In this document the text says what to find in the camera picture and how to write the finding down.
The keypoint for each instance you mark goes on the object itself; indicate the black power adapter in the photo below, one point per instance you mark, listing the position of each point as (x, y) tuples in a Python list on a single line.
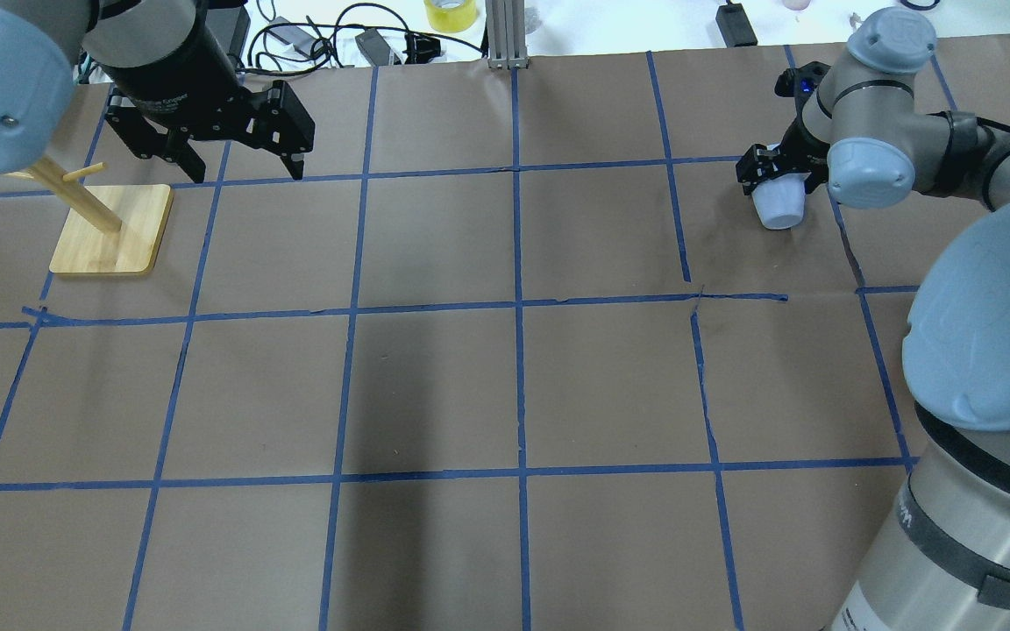
[(734, 25)]

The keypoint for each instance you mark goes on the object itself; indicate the white paper cup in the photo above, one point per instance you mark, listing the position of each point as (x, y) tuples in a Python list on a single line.
[(780, 202)]

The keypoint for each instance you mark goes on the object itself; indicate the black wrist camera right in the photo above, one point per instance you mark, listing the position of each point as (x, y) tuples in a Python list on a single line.
[(799, 83)]

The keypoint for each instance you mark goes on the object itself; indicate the wooden mug stand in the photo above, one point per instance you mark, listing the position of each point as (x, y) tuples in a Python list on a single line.
[(111, 230)]

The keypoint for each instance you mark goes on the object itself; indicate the aluminium frame post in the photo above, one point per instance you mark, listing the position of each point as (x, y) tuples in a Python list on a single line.
[(507, 47)]

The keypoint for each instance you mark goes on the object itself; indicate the black power brick with cables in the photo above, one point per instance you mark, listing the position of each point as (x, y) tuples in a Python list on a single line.
[(287, 41)]

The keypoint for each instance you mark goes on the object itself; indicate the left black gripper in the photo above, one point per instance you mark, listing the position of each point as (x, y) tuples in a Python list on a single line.
[(174, 77)]

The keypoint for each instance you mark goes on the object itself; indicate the yellow tape roll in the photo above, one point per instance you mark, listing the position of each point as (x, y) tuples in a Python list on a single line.
[(451, 16)]

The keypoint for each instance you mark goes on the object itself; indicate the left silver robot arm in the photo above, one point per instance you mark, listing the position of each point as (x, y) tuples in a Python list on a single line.
[(40, 42)]

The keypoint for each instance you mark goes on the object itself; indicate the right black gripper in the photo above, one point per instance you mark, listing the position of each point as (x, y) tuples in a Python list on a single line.
[(796, 143)]

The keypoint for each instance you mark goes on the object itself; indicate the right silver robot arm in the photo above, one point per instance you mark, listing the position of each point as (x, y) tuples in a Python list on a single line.
[(941, 560)]

